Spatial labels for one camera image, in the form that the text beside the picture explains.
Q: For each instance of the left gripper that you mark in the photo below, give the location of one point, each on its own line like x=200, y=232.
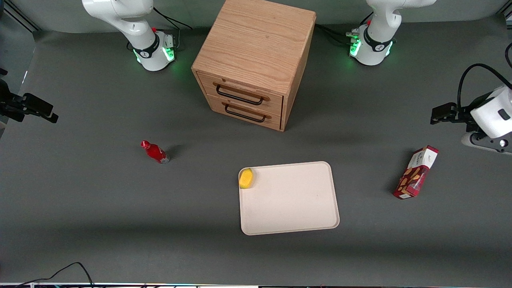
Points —
x=460, y=115

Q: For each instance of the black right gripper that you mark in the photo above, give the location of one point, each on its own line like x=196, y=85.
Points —
x=11, y=103

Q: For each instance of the red cookie box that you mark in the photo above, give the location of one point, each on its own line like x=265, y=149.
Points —
x=416, y=172

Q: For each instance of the beige plastic tray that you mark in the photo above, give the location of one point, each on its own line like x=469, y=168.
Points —
x=288, y=198

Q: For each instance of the red soda bottle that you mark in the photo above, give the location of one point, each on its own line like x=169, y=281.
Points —
x=156, y=152

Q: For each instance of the wooden drawer cabinet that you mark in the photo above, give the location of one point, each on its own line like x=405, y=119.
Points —
x=256, y=44

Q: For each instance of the yellow lemon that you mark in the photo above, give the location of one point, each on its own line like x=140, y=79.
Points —
x=246, y=178

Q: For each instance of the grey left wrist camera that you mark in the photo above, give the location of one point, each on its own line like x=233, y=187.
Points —
x=486, y=143

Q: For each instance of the black metal frame rail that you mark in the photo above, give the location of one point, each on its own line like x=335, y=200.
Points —
x=504, y=7
x=20, y=16

